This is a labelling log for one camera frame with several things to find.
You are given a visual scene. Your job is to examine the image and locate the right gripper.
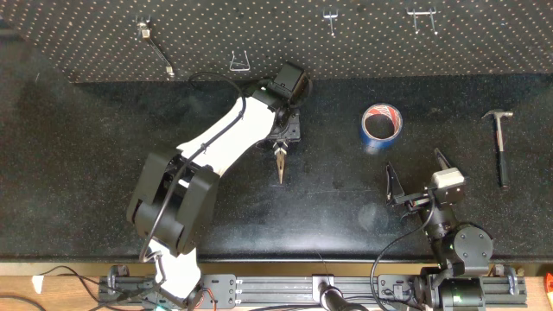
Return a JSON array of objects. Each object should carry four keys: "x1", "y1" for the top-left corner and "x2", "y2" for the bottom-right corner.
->
[{"x1": 385, "y1": 147, "x2": 468, "y2": 213}]

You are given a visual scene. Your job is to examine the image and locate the black and white pliers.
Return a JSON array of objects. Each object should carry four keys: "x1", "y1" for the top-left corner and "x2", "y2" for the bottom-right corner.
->
[{"x1": 271, "y1": 141, "x2": 290, "y2": 186}]

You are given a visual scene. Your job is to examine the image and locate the wrench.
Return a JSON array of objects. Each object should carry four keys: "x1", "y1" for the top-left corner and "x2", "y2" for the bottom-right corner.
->
[{"x1": 136, "y1": 21, "x2": 176, "y2": 79}]

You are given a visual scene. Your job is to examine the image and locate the black pegboard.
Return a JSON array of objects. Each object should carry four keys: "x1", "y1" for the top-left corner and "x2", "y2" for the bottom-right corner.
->
[{"x1": 0, "y1": 0, "x2": 553, "y2": 84}]

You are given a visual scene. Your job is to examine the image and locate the roll of blue tape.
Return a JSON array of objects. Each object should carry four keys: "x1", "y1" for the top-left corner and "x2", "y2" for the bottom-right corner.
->
[{"x1": 360, "y1": 103, "x2": 404, "y2": 152}]

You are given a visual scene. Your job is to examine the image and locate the hammer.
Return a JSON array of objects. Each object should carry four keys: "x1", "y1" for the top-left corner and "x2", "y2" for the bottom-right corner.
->
[{"x1": 481, "y1": 108, "x2": 515, "y2": 192}]

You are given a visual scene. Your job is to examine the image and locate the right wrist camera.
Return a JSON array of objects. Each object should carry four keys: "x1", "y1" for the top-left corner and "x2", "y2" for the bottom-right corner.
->
[{"x1": 429, "y1": 167, "x2": 467, "y2": 190}]

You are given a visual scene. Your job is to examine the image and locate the mounting rail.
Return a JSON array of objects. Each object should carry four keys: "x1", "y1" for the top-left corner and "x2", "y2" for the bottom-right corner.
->
[{"x1": 97, "y1": 262, "x2": 529, "y2": 311}]

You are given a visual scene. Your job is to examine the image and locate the thin black cable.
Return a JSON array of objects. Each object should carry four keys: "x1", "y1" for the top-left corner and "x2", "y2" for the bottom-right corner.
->
[{"x1": 37, "y1": 264, "x2": 101, "y2": 301}]

